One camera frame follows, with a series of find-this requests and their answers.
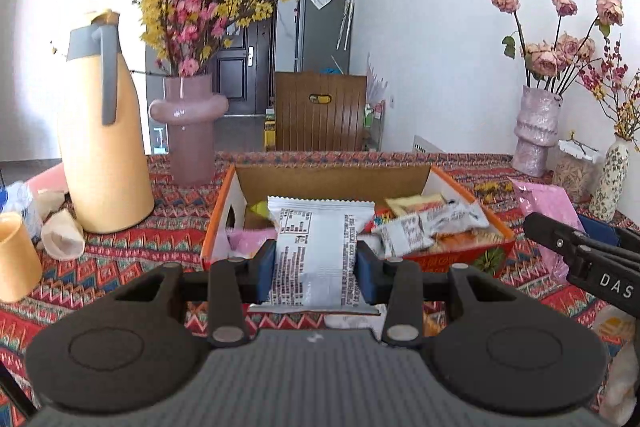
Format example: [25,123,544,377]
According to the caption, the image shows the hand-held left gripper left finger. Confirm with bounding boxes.
[107,241,277,349]

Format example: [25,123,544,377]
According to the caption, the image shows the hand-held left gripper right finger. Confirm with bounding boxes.
[356,241,526,349]

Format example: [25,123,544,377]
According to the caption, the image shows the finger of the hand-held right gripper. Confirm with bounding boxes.
[523,212,596,260]
[581,214,640,253]

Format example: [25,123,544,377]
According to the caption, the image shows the translucent pink snack bag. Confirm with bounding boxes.
[507,178,586,283]

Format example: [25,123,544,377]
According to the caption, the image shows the pink square snack packet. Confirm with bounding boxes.
[227,229,276,258]

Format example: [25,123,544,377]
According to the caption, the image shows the white biscuit snack packet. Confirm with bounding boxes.
[248,195,383,315]

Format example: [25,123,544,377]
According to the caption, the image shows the small white snack packet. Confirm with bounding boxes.
[372,213,433,258]

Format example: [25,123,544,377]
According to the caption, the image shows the orange snack packet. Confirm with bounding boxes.
[430,229,506,254]

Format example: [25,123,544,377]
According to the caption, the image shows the grey white snack packet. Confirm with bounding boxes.
[420,199,491,238]

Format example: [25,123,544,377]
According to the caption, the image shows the orange cardboard box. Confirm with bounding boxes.
[201,164,516,280]

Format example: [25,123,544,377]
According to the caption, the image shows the floral ceramic vase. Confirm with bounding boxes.
[588,138,630,223]

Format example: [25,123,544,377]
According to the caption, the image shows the red snack packet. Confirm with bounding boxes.
[370,207,396,233]

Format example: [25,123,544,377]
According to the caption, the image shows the clear seed jar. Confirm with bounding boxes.
[551,139,601,202]

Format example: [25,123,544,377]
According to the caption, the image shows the fallen yellow petals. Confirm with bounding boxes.
[475,181,513,200]

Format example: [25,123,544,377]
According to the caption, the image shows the white yellow snack packet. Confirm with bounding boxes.
[592,307,640,408]

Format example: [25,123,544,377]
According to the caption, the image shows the pink textured vase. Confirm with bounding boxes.
[511,85,563,178]

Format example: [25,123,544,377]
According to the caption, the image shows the yellow red blossom branches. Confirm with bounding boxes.
[575,39,640,140]

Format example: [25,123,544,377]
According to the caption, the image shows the patterned tablecloth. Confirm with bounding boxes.
[0,150,640,427]

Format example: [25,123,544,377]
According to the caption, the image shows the yellow floor box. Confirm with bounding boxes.
[263,107,277,150]

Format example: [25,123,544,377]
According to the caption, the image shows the pink glass vase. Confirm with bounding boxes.
[148,74,229,188]

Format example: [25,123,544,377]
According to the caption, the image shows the dried pink roses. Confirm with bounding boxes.
[489,0,625,95]

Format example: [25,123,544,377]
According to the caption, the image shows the dark wooden door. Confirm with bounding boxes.
[207,0,278,115]

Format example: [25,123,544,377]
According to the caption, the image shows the yellow thermos jug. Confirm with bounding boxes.
[56,9,156,234]

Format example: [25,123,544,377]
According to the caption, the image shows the pink tray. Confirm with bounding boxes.
[25,159,68,192]

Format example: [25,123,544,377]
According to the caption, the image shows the yellow mug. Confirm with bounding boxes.
[0,212,43,303]

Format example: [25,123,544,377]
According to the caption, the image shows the grey refrigerator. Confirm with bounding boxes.
[295,0,353,75]

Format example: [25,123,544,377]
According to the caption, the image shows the clear plastic water bottle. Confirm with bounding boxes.
[0,181,43,240]

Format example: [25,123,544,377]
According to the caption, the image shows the white umbrella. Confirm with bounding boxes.
[337,0,356,50]

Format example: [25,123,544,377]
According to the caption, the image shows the white wall radiator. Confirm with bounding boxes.
[412,135,446,154]

